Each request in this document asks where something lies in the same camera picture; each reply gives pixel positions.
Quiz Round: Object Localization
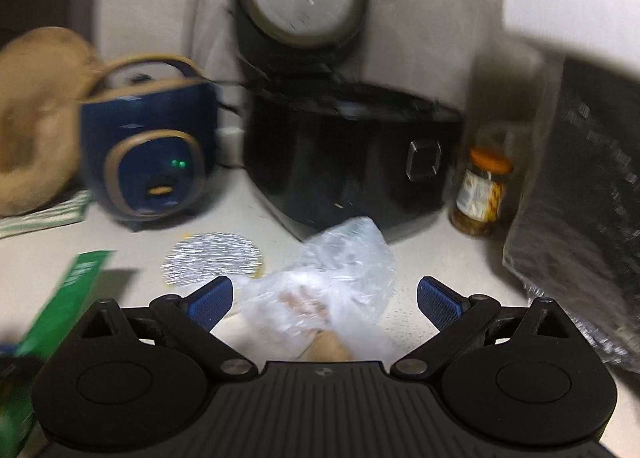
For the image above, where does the clear plastic bag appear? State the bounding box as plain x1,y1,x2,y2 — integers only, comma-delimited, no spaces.
239,216,400,365

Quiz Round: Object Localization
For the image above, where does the green noodle package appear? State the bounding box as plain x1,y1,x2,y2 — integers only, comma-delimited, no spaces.
1,251,111,457

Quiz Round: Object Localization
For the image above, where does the round foil yellow lid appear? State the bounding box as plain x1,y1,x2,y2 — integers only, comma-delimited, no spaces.
162,233,264,287

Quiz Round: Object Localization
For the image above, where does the orange lid pickle jar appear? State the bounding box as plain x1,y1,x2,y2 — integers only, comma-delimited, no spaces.
449,146,514,237

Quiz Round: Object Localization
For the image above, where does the ginger root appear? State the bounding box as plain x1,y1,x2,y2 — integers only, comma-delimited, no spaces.
300,330,352,363

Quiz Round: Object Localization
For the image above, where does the foil covered stove panel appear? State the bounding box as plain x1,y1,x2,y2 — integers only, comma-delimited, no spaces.
502,58,639,372

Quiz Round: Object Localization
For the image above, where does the blue rice cooker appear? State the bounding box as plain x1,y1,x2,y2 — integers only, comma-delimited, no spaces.
79,55,220,230

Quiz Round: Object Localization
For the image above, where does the black rice cooker open lid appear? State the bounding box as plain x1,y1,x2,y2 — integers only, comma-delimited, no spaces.
233,0,464,241

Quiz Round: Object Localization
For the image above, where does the round wooden cutting board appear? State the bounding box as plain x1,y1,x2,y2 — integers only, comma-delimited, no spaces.
1,27,102,216

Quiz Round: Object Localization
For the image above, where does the black power cable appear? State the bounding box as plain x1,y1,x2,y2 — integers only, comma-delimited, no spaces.
214,76,252,174

